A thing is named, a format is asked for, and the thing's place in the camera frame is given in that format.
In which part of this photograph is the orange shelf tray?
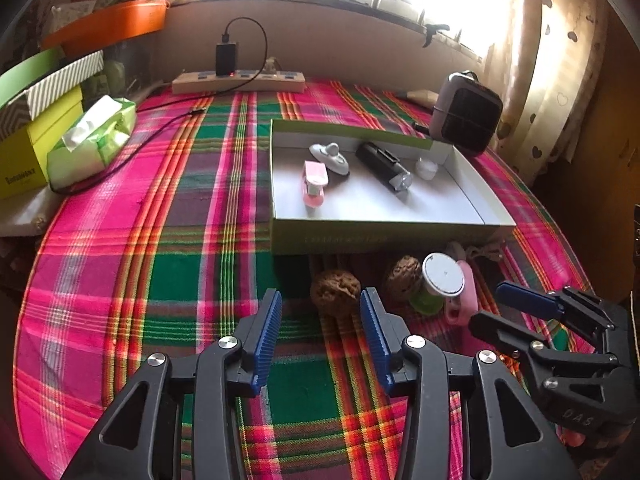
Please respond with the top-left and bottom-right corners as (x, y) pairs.
(41, 0), (168, 58)

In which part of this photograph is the green white cardboard box tray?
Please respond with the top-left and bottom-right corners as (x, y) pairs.
(270, 119), (515, 255)

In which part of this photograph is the striped white box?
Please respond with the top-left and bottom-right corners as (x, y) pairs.
(1, 50), (104, 141)

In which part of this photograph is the green flat lid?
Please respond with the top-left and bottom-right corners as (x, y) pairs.
(0, 47), (64, 107)

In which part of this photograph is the brown walnut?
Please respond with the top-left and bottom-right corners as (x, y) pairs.
(383, 255), (422, 302)
(309, 269), (361, 318)

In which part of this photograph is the beige power strip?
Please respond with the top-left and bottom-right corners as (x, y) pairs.
(171, 70), (307, 94)

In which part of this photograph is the green tissue pack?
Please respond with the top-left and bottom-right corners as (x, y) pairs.
(47, 96), (137, 192)

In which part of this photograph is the wooden brush handle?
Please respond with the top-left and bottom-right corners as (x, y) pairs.
(395, 89), (438, 110)

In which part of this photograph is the black window latch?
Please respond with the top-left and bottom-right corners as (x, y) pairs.
(423, 24), (450, 48)

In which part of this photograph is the black charger adapter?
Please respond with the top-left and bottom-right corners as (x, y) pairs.
(215, 32), (238, 77)

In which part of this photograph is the black bike light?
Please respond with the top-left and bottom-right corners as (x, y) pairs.
(356, 142), (413, 193)

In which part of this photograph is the black charger cable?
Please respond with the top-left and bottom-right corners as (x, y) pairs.
(48, 15), (269, 196)

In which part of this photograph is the pink plaid bed cloth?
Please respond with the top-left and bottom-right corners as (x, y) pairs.
(12, 78), (597, 480)

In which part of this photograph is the heart pattern curtain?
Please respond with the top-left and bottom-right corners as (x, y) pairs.
(480, 0), (608, 184)

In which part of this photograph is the yellow green box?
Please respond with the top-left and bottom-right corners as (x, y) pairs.
(0, 86), (82, 198)

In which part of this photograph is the white plug on strip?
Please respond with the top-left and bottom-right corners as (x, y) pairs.
(262, 56), (281, 75)

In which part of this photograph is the white lid green jar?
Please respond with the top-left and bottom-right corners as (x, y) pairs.
(409, 252), (465, 315)

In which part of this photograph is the grey black fan heater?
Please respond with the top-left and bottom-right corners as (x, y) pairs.
(428, 70), (503, 156)

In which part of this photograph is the white panda figure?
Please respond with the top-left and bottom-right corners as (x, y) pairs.
(309, 142), (349, 177)

